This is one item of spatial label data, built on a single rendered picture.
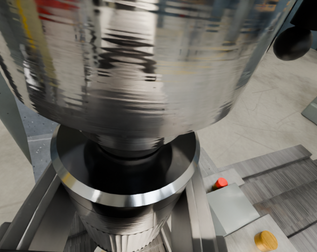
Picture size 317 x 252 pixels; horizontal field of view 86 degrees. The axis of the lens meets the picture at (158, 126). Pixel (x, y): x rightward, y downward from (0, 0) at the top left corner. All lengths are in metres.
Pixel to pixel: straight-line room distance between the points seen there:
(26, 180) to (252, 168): 1.48
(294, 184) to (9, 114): 0.75
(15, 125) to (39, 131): 0.10
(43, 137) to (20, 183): 1.16
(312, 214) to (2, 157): 1.85
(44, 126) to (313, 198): 0.69
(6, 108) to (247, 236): 0.55
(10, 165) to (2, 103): 1.26
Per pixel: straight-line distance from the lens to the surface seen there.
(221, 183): 0.30
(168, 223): 0.32
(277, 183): 0.57
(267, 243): 0.31
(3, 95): 0.52
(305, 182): 0.63
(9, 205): 1.58
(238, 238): 0.31
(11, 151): 1.85
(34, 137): 0.50
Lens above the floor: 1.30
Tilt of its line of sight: 44 degrees down
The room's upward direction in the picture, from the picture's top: 12 degrees clockwise
